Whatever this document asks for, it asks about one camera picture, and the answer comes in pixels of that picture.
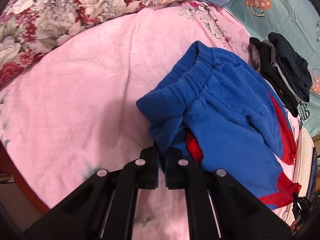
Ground teal heart-print pillow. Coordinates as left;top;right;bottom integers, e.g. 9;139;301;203
223;0;320;137

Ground dark navy blanket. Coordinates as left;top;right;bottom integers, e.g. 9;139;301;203
306;147;318;200

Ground cream quilted pillow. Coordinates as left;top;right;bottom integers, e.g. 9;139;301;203
293;127;314;197

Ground blue and red pants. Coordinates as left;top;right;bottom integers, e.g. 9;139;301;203
136;41;301;210

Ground black and grey folded clothes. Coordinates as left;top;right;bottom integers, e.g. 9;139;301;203
249;32;313;117

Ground pink floral bed sheet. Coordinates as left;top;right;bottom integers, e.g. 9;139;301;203
1;1;249;239

